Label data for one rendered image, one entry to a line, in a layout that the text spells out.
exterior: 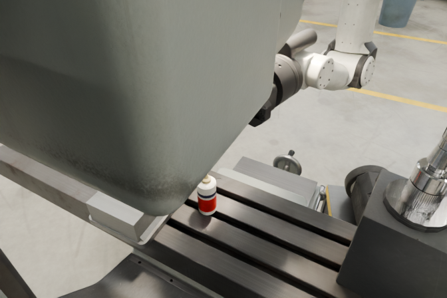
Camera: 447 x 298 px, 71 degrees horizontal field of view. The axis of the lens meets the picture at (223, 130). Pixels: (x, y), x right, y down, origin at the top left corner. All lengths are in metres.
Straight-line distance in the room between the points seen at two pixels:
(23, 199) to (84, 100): 2.19
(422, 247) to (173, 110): 0.42
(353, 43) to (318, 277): 0.56
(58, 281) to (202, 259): 1.31
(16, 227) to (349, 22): 1.98
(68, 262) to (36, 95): 1.74
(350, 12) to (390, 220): 0.54
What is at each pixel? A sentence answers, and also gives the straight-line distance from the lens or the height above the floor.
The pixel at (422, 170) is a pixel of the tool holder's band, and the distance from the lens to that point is 0.49.
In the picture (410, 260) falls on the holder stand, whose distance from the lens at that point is 0.54.
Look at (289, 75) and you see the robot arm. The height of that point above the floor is 1.26.
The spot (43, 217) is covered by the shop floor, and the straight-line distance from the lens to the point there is 2.18.
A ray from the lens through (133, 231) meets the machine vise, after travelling 0.65.
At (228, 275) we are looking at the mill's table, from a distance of 0.63.
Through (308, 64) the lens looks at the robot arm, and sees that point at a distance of 0.63.
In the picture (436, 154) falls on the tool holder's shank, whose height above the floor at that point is 1.25.
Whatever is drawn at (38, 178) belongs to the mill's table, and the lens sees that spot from 0.90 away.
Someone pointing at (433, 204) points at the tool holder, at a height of 1.18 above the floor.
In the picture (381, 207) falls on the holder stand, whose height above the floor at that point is 1.15.
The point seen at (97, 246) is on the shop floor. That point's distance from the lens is 1.93.
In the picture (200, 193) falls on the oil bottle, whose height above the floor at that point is 1.03.
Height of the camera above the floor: 1.51
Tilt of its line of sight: 37 degrees down
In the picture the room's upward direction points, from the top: straight up
